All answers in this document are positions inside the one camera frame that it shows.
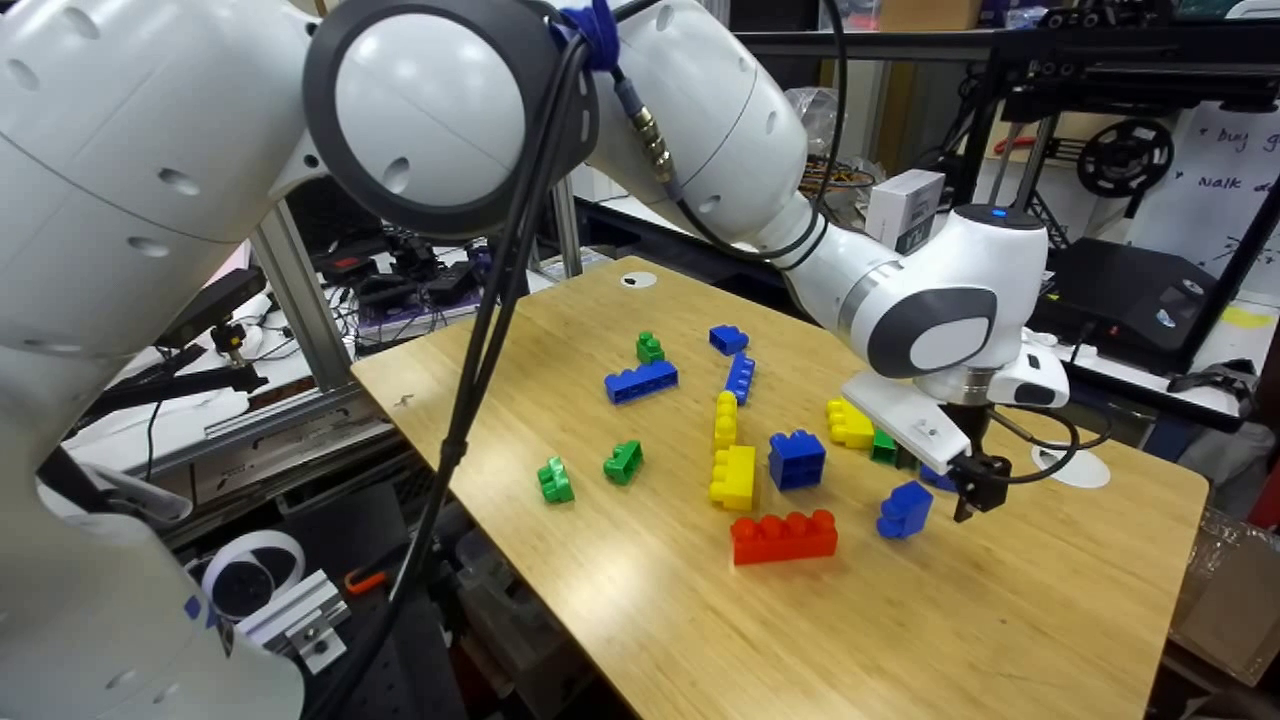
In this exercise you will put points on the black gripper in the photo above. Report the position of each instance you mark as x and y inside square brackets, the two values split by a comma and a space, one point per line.
[977, 430]

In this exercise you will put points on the small blue toy block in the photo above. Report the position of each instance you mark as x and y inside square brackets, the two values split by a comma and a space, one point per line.
[729, 336]
[907, 510]

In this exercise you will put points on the long red toy block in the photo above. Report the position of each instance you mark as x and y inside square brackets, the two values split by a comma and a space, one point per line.
[785, 536]

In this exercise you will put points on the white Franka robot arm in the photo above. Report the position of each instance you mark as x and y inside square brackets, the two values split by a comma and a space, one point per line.
[134, 133]

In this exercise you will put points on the flat green toy block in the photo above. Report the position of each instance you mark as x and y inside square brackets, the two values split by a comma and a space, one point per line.
[887, 448]

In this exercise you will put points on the square yellow toy block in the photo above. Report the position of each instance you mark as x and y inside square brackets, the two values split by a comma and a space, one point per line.
[844, 426]

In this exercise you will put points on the square blue toy block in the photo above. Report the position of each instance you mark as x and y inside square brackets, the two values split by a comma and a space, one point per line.
[799, 461]

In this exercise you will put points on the wide yellow toy block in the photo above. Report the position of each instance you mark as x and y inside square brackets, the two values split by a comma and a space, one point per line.
[735, 477]

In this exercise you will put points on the narrow blue toy block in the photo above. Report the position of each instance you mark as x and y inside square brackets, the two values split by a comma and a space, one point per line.
[742, 379]

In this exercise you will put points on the thin yellow toy block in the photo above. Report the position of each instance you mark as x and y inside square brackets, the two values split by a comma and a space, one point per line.
[726, 416]

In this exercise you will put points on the long blue toy block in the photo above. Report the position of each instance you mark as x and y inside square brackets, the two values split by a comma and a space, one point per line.
[641, 383]

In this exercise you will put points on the small green toy block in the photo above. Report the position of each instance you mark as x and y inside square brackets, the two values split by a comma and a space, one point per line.
[555, 482]
[650, 350]
[621, 461]

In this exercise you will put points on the white table grommet disc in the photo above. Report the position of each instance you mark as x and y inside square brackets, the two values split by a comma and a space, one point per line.
[1085, 470]
[636, 282]

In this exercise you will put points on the black 3D printer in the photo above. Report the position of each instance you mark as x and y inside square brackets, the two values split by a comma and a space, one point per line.
[1134, 301]

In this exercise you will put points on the brown cardboard box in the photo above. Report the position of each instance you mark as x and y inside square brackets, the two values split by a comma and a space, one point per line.
[1232, 601]

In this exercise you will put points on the white cardboard box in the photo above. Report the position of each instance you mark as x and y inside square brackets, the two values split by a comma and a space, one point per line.
[907, 203]

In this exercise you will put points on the black filament spool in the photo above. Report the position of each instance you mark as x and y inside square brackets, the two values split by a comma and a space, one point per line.
[1136, 133]

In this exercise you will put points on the white tape roll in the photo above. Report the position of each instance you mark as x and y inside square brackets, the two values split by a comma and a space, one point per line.
[222, 560]

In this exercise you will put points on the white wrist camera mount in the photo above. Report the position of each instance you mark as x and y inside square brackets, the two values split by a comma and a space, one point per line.
[907, 426]

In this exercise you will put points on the aluminium bracket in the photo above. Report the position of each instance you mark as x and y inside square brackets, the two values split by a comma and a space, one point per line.
[284, 616]

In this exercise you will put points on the aluminium profile frame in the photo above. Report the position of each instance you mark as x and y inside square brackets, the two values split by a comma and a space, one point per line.
[303, 293]

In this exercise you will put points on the black bar camera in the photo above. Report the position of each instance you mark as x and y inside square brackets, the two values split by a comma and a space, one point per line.
[215, 305]

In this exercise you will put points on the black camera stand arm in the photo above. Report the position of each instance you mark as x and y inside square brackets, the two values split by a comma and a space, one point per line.
[166, 384]

